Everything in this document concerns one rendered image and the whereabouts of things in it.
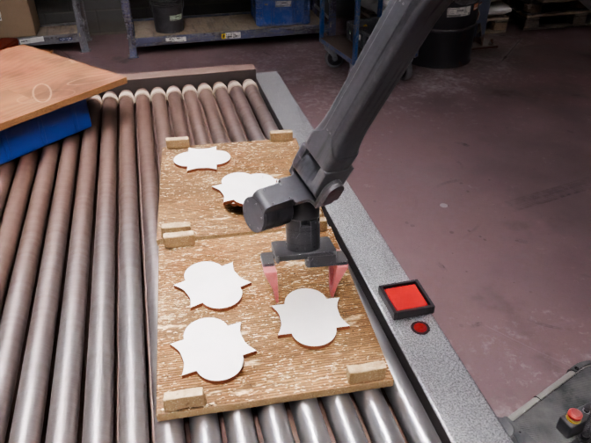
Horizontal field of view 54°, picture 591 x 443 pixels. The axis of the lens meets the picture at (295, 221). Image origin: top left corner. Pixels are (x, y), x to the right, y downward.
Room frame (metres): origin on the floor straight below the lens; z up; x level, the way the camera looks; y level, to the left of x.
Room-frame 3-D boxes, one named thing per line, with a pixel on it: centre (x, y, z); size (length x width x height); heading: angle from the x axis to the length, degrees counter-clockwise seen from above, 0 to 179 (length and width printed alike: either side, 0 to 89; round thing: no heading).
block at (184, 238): (0.92, 0.23, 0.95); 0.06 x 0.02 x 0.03; 101
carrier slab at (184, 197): (1.16, 0.14, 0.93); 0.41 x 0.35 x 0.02; 9
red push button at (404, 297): (0.77, -0.20, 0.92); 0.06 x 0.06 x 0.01; 14
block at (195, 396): (0.53, 0.16, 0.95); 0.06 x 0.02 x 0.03; 101
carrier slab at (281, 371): (0.75, 0.06, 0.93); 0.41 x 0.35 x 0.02; 11
